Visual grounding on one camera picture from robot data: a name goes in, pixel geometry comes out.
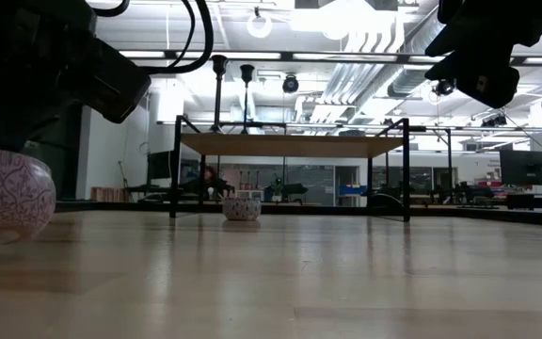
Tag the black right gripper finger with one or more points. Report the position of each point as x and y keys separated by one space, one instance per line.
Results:
x=454 y=68
x=461 y=42

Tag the short black candlestick holder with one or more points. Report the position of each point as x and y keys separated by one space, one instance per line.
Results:
x=219 y=65

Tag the medium black candlestick holder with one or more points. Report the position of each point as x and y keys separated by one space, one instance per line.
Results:
x=246 y=71

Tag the pink patterned candle tin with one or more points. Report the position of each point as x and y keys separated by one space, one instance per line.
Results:
x=12 y=198

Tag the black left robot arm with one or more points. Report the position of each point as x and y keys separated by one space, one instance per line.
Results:
x=17 y=19

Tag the black ceiling spotlight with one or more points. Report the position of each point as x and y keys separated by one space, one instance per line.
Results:
x=291 y=84
x=442 y=88

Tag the black computer monitor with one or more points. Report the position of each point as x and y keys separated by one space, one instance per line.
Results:
x=525 y=167
x=160 y=165

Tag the wooden crate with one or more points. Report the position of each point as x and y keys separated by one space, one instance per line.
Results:
x=106 y=194

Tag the person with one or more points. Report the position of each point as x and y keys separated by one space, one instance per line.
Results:
x=210 y=181

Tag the blue storage bin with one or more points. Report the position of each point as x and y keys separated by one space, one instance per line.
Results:
x=352 y=189

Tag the wooden shelf riser black legs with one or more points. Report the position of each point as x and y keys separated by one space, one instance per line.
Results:
x=290 y=146

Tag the small green plant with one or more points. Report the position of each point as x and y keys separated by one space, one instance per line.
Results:
x=278 y=186

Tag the black aluminium table frame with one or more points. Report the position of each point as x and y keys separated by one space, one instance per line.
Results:
x=525 y=217

